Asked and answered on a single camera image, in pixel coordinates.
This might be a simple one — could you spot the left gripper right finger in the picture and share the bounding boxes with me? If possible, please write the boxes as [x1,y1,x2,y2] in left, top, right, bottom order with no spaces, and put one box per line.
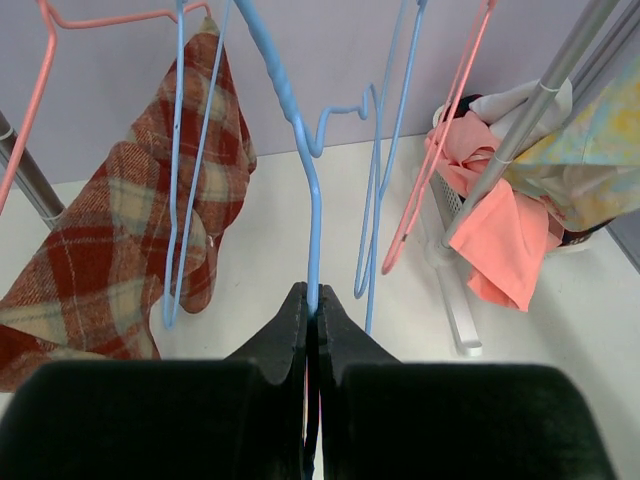
[317,285,400,390]

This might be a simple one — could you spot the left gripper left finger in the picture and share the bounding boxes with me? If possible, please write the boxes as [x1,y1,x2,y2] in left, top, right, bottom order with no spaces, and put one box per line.
[222,282,306,385]

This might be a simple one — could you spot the blue wire hanger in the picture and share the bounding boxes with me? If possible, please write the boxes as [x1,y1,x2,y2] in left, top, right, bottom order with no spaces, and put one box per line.
[162,1,231,330]
[353,0,428,334]
[235,0,377,317]

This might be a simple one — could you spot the brown plaid garment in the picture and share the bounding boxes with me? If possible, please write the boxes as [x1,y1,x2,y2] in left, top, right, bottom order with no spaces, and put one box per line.
[1,18,257,392]

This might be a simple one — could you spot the salmon pink skirt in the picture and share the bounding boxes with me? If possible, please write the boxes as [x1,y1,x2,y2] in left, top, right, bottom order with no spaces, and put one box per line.
[436,112,564,312]

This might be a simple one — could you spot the pink wire hanger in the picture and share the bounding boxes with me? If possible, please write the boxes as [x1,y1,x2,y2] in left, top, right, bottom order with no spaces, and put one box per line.
[1,0,211,209]
[381,0,497,275]

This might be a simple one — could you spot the white garment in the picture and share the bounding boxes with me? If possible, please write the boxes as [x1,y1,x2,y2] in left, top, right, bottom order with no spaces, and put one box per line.
[469,79,573,152]

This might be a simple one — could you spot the floral pastel garment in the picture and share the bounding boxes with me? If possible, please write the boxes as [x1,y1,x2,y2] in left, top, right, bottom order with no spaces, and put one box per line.
[504,59,639,231]

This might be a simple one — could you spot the red plaid skirt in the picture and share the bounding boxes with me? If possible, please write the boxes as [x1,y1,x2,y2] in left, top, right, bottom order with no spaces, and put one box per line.
[433,94,482,126]

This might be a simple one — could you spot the white plastic basket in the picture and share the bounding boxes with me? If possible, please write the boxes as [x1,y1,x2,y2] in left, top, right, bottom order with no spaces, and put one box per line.
[425,110,612,253]

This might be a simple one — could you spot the white metal clothes rack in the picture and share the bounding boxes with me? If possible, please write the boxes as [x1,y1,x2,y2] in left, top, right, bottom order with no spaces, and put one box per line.
[0,0,640,359]

